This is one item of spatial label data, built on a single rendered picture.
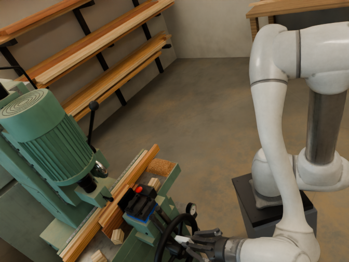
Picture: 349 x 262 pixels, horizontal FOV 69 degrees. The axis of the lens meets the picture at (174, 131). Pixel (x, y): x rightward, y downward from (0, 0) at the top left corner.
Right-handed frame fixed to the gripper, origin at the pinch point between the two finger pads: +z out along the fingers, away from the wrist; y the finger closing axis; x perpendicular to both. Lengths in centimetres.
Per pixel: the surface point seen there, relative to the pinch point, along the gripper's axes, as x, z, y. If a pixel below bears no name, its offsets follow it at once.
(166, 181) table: -4.8, 24.4, -23.5
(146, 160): -13.7, 37.6, -29.8
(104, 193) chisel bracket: -22.9, 30.0, -1.3
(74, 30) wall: -118, 229, -177
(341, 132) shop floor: 100, -3, -174
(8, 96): -72, 28, -1
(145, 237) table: -0.8, 20.3, 2.8
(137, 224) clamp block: -8.5, 18.2, 1.7
